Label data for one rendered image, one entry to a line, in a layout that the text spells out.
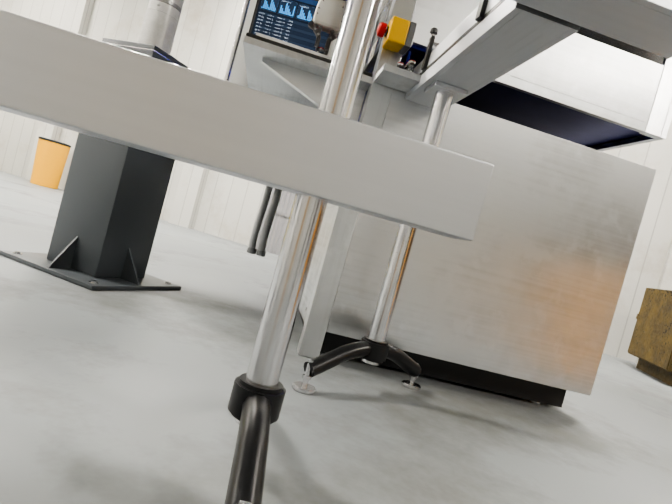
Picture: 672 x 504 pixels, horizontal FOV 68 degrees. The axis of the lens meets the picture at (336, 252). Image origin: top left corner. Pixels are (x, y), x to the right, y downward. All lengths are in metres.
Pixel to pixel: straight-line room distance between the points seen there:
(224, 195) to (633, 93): 5.02
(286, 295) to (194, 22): 6.65
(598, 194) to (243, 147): 1.38
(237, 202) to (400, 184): 5.46
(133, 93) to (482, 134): 1.18
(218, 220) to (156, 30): 4.33
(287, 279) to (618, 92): 1.45
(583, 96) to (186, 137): 1.41
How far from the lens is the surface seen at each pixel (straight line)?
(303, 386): 1.26
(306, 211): 0.74
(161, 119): 0.74
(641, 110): 1.99
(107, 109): 0.76
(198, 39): 7.14
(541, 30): 1.06
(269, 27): 2.70
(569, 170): 1.82
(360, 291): 1.56
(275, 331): 0.75
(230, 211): 6.19
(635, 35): 1.05
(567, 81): 1.85
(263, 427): 0.70
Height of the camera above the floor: 0.38
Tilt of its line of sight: 2 degrees down
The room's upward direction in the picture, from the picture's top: 15 degrees clockwise
